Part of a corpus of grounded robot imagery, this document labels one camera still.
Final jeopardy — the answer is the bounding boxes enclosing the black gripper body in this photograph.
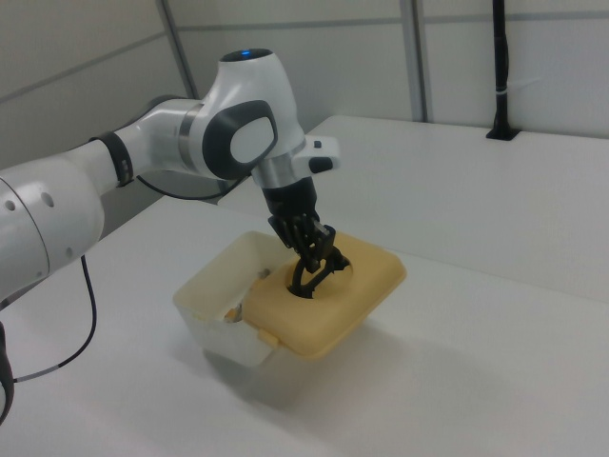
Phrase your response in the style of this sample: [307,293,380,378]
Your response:
[260,176,319,225]

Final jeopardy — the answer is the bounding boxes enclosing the tan plastic case lid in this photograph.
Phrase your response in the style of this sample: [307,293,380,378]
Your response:
[242,230,408,366]

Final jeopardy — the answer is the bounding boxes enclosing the white plastic tool case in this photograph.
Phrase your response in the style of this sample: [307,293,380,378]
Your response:
[171,230,296,368]

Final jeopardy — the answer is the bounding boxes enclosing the black pole with base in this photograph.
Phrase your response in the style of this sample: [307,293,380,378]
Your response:
[484,0,520,142]

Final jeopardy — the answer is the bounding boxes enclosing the grey partition corner post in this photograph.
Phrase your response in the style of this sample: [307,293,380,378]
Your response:
[159,0,200,101]

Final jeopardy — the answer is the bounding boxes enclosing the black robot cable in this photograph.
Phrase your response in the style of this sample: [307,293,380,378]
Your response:
[11,173,253,385]

